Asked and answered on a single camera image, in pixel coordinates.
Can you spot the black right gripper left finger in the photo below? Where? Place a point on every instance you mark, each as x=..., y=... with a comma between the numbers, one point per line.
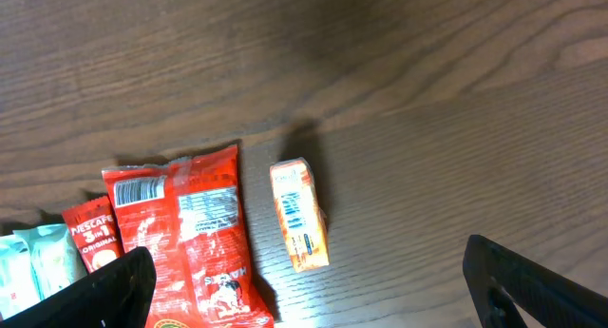
x=117, y=295

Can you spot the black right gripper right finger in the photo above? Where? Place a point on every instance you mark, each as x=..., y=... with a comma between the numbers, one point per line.
x=502, y=282

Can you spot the red Nescafe coffee sachet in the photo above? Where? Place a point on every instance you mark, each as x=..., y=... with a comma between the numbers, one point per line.
x=93, y=228

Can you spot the white green wipes pack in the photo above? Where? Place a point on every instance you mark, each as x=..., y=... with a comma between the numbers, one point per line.
x=37, y=263

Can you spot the red snack bag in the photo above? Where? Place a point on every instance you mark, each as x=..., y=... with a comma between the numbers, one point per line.
x=188, y=215

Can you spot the small orange carton box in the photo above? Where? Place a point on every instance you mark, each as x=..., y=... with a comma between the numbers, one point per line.
x=301, y=220

